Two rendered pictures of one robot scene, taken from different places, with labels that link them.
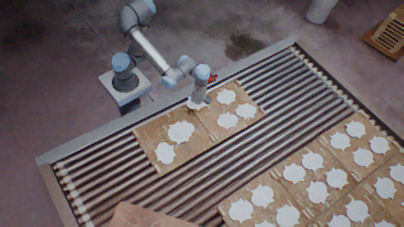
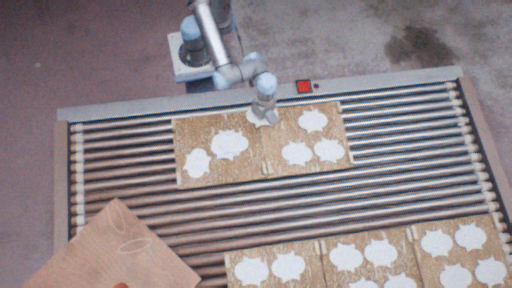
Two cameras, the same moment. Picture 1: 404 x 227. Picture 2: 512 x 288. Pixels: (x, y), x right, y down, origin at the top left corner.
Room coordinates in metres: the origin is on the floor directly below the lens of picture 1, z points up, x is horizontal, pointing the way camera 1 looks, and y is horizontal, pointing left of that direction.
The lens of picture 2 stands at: (0.22, -0.40, 2.95)
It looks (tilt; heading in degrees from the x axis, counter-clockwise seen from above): 68 degrees down; 28
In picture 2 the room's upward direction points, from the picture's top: 8 degrees clockwise
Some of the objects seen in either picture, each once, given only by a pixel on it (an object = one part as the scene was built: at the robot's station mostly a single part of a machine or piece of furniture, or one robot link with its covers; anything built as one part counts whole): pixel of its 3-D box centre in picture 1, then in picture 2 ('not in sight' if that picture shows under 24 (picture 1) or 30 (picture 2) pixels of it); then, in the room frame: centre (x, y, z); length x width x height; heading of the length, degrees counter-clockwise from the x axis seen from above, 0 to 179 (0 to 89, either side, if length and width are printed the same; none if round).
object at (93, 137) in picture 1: (188, 92); (269, 95); (1.25, 0.09, 0.89); 2.08 x 0.08 x 0.06; 134
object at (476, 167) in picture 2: (234, 148); (288, 192); (0.87, -0.28, 0.90); 1.95 x 0.05 x 0.05; 134
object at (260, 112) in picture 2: (202, 94); (266, 109); (1.04, -0.01, 1.17); 0.12 x 0.09 x 0.16; 75
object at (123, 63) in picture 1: (122, 65); (194, 31); (1.22, 0.54, 1.06); 0.13 x 0.12 x 0.14; 149
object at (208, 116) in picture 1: (226, 110); (304, 138); (1.13, -0.19, 0.93); 0.41 x 0.35 x 0.02; 134
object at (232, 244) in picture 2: (253, 174); (296, 235); (0.73, -0.42, 0.90); 1.95 x 0.05 x 0.05; 134
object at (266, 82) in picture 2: (201, 75); (266, 86); (1.05, 0.01, 1.33); 0.09 x 0.08 x 0.11; 59
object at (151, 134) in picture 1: (174, 138); (218, 148); (0.85, 0.11, 0.93); 0.41 x 0.35 x 0.02; 134
